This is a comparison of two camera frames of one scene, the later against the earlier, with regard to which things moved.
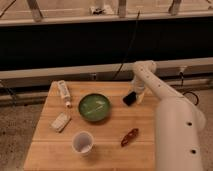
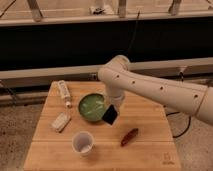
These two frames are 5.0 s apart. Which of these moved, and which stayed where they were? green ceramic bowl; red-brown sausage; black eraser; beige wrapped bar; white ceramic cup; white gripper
Moved: black eraser; white gripper
Stayed: beige wrapped bar; red-brown sausage; green ceramic bowl; white ceramic cup
